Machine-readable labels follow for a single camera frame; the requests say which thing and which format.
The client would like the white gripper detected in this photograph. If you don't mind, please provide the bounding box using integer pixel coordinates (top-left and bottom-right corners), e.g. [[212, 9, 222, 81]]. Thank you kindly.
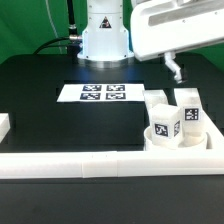
[[130, 0, 224, 84]]

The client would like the white round stool seat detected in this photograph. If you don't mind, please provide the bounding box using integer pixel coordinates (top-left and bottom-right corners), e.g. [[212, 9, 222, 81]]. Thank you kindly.
[[144, 126, 208, 151]]

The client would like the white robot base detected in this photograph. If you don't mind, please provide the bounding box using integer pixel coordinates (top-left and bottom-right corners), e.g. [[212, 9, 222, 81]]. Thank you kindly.
[[77, 0, 134, 69]]

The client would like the white marker sheet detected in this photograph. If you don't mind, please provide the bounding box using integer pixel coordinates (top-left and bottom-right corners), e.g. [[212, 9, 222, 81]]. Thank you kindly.
[[57, 83, 144, 102]]

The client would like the white right fence rail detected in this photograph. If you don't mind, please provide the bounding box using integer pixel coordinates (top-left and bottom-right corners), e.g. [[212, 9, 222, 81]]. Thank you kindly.
[[202, 113, 224, 150]]

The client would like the white fence rail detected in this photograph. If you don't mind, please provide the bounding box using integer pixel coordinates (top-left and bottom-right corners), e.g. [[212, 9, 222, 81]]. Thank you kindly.
[[0, 113, 10, 143], [202, 113, 224, 150], [0, 149, 224, 179]]

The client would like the black cable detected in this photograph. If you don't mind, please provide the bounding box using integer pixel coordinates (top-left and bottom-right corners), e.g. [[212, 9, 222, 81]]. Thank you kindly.
[[33, 0, 83, 55]]

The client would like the white front fence rail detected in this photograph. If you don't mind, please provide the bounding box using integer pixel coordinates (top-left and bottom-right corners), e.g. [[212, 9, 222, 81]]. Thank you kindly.
[[0, 149, 224, 179]]

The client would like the white left fence rail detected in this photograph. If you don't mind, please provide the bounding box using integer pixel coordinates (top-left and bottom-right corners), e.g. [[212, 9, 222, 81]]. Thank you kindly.
[[0, 113, 10, 143]]

